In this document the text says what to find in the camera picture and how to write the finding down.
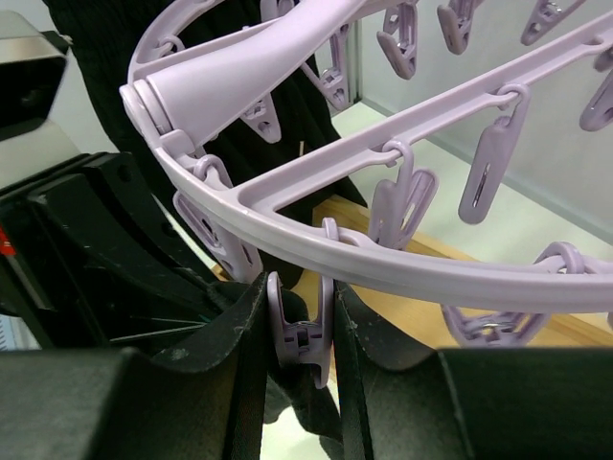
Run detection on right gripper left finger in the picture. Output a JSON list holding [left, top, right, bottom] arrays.
[[1, 276, 267, 459]]

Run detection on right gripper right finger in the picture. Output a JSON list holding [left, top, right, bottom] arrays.
[[333, 283, 612, 459]]

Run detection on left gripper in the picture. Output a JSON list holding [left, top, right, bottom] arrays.
[[0, 150, 212, 351]]

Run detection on black hanging clothes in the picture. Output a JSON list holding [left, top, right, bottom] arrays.
[[40, 0, 370, 288]]

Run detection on wooden hanger rack frame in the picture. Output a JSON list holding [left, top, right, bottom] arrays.
[[306, 196, 612, 348]]

